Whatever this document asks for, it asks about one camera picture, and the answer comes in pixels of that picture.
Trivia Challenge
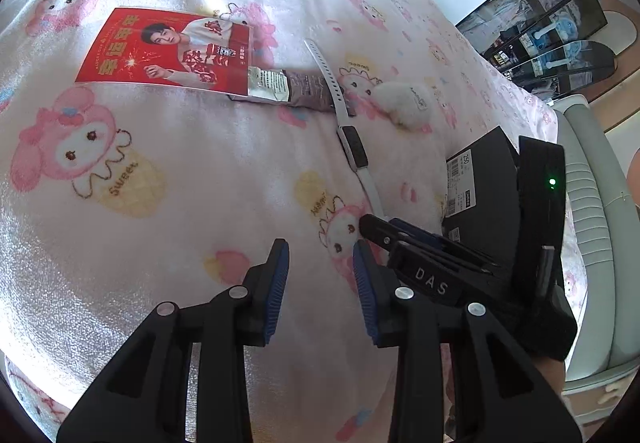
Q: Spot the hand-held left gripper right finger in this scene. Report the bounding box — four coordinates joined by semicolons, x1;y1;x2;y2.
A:
352;240;583;443

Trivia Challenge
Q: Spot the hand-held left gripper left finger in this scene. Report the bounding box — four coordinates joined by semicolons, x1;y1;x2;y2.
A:
56;238;291;443

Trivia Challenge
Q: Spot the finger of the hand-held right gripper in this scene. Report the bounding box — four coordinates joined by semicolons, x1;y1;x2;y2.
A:
359;214;501;304
390;218;498;267

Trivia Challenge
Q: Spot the black cardboard box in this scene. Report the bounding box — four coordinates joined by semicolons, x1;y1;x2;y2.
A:
441;126;523;284

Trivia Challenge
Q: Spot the white smart watch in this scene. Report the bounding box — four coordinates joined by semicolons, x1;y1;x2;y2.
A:
304;39;386;224

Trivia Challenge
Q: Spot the person's right forearm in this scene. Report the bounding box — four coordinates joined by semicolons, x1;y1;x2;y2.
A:
537;358;567;404

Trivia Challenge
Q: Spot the pink cartoon printed blanket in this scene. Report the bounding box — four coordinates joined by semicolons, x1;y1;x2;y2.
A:
0;0;586;443

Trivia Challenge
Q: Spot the white plush ball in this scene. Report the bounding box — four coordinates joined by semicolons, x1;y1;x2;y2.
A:
374;82;435;129

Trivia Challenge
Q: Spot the dark oval glass panel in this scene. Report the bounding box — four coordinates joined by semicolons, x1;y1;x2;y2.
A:
510;40;616;91

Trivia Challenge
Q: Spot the beige oval rug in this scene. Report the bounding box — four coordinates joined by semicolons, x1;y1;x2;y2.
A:
602;10;636;56

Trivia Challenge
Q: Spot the red photo card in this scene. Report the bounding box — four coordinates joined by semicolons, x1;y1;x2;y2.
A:
75;7;257;99

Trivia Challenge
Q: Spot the grey padded bed frame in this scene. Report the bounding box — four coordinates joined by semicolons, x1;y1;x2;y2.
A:
550;94;640;381

